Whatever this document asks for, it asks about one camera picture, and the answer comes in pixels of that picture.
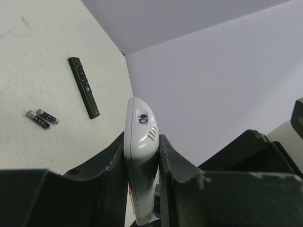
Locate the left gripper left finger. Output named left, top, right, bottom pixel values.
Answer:
left=0, top=134, right=128, bottom=227

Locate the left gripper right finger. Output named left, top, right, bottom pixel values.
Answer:
left=159, top=135, right=303, bottom=227

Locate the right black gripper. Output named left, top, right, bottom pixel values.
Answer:
left=198, top=130, right=303, bottom=176

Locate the white remote control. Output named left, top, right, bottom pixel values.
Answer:
left=124, top=97, right=160, bottom=226

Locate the aaa battery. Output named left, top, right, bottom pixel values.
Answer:
left=26, top=110, right=51, bottom=130
left=154, top=184, right=161, bottom=218
left=36, top=109, right=60, bottom=125

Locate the black remote control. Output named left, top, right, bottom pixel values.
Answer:
left=68, top=57, right=100, bottom=119

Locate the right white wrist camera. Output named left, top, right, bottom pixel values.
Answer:
left=266, top=97, right=303, bottom=153

